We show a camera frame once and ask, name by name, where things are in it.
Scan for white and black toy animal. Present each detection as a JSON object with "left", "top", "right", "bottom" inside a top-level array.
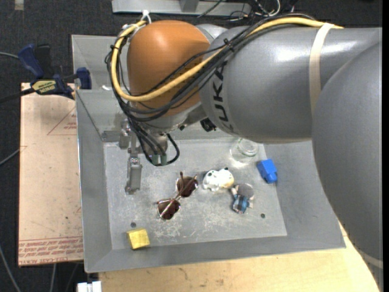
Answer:
[{"left": 202, "top": 167, "right": 235, "bottom": 193}]

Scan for black cylinder on white bracket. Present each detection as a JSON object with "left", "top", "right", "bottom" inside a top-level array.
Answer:
[{"left": 199, "top": 117, "right": 218, "bottom": 133}]

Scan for yellow cube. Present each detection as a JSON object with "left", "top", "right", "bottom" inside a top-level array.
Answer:
[{"left": 126, "top": 228, "right": 151, "bottom": 251}]

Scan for brown cardboard board, red print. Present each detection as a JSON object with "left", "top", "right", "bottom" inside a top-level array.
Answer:
[{"left": 18, "top": 82, "right": 84, "bottom": 267}]

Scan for pale grey metal gripper finger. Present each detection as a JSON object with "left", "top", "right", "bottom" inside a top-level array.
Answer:
[
  {"left": 119, "top": 120, "right": 132, "bottom": 149},
  {"left": 125, "top": 156, "right": 143, "bottom": 195}
]

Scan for grey metal bin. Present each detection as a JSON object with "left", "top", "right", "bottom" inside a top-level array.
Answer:
[{"left": 71, "top": 34, "right": 346, "bottom": 274}]

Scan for blue toy block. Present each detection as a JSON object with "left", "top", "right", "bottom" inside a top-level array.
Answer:
[{"left": 256, "top": 158, "right": 278, "bottom": 184}]

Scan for small blue plaid toy figure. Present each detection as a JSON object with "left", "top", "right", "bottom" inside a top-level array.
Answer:
[{"left": 229, "top": 182, "right": 255, "bottom": 215}]

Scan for brown-lens sunglasses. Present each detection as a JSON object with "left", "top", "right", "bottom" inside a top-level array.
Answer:
[{"left": 156, "top": 171, "right": 200, "bottom": 221}]

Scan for clear glass jar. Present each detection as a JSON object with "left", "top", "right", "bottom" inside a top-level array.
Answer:
[{"left": 230, "top": 137, "right": 260, "bottom": 164}]

